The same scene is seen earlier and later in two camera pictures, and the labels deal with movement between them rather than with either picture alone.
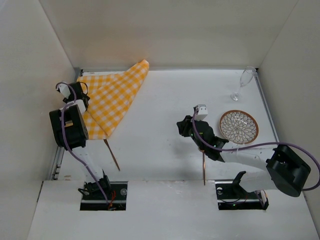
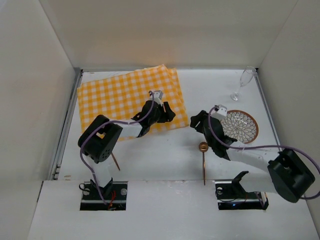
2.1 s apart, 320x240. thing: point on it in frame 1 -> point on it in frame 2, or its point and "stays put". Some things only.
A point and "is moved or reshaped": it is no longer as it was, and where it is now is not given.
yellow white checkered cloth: [110, 95] is moved or reshaped
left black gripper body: [81, 92] -> [163, 113]
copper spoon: [204, 164] stays put
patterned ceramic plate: [239, 127] stays put
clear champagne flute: [245, 79] stays put
